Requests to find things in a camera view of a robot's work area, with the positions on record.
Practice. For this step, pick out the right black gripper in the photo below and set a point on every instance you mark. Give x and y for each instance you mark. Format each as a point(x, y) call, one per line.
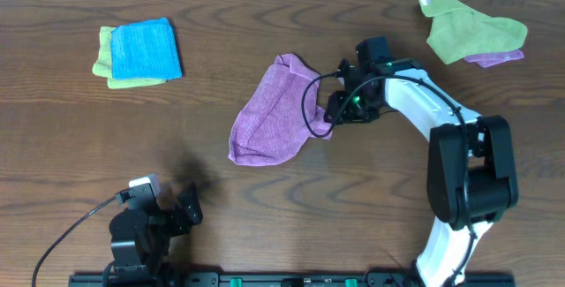
point(335, 101)

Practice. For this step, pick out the green folded cloth under blue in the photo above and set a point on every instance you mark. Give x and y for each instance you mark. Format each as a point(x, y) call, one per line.
point(103, 66)

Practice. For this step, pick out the green crumpled cloth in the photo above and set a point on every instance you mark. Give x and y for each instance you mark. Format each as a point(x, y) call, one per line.
point(458, 31)

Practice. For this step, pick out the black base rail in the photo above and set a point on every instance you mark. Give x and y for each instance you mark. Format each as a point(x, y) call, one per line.
point(212, 279)

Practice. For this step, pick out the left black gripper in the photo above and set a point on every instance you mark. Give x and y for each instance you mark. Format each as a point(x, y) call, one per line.
point(180, 215)

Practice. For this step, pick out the purple microfiber cloth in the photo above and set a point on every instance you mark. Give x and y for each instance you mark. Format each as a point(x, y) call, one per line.
point(280, 117)

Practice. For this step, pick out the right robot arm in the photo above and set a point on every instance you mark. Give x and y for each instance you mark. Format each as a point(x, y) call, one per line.
point(471, 171)

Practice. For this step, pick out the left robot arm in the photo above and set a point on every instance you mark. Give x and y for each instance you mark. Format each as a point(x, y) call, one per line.
point(141, 235)

